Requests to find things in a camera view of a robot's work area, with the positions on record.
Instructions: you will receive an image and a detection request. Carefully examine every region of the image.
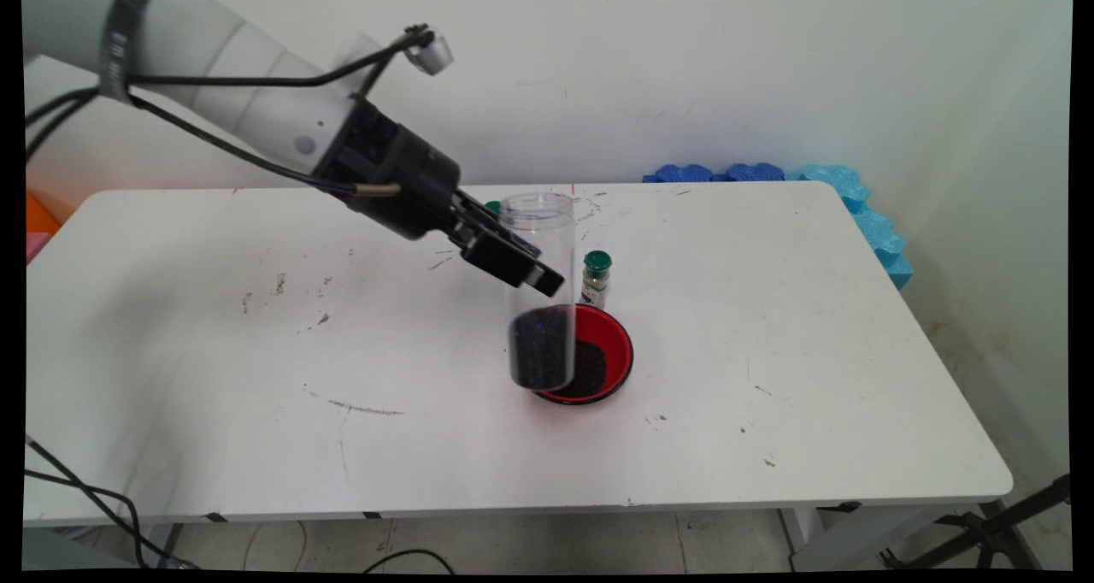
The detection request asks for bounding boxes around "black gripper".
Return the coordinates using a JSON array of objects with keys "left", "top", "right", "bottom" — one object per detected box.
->
[{"left": 312, "top": 96, "right": 567, "bottom": 299}]

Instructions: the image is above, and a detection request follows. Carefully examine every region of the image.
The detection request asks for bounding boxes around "clear plastic jar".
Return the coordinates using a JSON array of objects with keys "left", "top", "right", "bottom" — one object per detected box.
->
[{"left": 500, "top": 191, "right": 578, "bottom": 393}]

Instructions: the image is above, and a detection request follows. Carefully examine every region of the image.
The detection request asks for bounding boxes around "small green-capped spice bottle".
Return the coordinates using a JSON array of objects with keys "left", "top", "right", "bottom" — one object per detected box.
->
[{"left": 579, "top": 250, "right": 613, "bottom": 312}]

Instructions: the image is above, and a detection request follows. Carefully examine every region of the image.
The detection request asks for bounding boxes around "red bowl with black seeds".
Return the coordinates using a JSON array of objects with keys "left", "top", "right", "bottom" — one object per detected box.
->
[{"left": 528, "top": 303, "right": 635, "bottom": 406}]

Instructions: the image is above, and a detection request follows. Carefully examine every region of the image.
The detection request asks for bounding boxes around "light blue foam mat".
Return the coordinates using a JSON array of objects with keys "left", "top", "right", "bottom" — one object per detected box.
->
[{"left": 786, "top": 164, "right": 914, "bottom": 292}]

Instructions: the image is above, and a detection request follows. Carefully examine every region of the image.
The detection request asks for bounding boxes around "orange block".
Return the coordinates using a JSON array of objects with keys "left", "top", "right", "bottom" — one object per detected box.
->
[{"left": 26, "top": 188, "right": 62, "bottom": 235}]

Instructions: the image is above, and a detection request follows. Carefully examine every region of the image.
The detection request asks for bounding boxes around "black tripod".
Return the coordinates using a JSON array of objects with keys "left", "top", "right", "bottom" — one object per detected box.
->
[{"left": 880, "top": 474, "right": 1071, "bottom": 571}]

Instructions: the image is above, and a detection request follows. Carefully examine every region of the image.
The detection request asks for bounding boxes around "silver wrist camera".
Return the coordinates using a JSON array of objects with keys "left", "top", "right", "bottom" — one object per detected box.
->
[{"left": 402, "top": 26, "right": 455, "bottom": 77}]

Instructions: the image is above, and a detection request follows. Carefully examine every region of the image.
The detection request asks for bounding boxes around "black camera cable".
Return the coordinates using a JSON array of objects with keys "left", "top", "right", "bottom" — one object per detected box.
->
[{"left": 24, "top": 24, "right": 430, "bottom": 131}]

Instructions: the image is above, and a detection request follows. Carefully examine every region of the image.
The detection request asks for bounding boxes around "black looped floor cable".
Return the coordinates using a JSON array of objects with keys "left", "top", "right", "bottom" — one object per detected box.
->
[{"left": 363, "top": 549, "right": 454, "bottom": 575}]

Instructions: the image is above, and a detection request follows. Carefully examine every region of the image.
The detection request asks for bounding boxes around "black velcro strap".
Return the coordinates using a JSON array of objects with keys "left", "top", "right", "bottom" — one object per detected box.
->
[{"left": 97, "top": 0, "right": 152, "bottom": 107}]

